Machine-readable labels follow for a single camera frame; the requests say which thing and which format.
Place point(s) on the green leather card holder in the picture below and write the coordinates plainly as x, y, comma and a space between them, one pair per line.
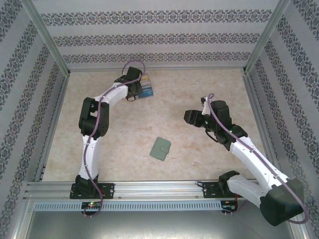
160, 149

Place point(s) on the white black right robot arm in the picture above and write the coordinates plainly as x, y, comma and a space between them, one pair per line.
254, 156

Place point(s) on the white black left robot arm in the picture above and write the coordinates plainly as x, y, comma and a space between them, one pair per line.
89, 154

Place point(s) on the orange credit card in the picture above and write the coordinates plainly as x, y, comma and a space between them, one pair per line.
147, 79

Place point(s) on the small circuit board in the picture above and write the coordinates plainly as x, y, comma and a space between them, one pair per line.
230, 206
91, 205

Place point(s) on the grey metal shelf sheet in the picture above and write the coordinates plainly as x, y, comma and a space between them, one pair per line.
159, 226

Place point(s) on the aluminium table edge rail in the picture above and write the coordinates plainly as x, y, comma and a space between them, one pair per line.
259, 117
53, 127

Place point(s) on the aluminium frame post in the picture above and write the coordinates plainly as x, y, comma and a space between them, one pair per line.
46, 37
266, 37

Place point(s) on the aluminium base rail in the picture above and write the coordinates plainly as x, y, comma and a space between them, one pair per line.
159, 190

